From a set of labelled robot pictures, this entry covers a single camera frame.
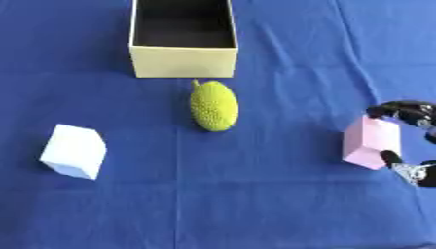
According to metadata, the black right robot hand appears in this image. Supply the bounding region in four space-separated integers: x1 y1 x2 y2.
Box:
364 99 436 188

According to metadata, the pink cube block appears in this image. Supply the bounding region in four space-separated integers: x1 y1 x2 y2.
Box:
341 114 404 171

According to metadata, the tan cardboard box black inside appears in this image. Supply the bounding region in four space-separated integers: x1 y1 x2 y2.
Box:
127 0 240 80

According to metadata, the yellow-green spiky toy durian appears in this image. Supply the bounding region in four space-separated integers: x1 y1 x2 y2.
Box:
187 79 240 133

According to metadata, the white cube block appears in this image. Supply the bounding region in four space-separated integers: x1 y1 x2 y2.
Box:
37 123 109 181

